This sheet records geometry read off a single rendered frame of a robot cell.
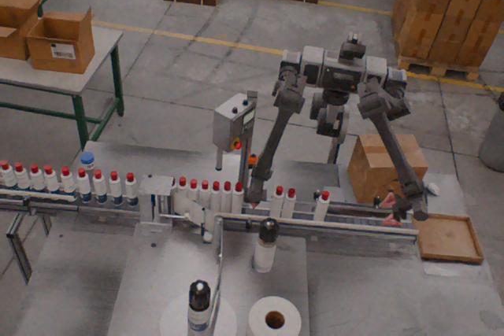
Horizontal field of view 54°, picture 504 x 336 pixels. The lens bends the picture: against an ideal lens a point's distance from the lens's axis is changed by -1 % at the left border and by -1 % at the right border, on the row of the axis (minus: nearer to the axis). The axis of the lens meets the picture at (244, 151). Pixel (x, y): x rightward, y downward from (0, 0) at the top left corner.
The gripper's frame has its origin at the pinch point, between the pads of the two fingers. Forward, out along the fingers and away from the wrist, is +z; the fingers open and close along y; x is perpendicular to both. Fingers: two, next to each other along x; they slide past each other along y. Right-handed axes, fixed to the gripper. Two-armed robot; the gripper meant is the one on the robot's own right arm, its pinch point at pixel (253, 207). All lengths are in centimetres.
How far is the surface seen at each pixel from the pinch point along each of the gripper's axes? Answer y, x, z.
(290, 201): 16.5, 3.6, -2.3
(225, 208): -13.2, 4.0, 7.3
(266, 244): 5.9, -24.5, -5.4
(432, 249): 90, 0, 19
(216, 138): -19.3, 9.2, -32.0
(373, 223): 60, 9, 14
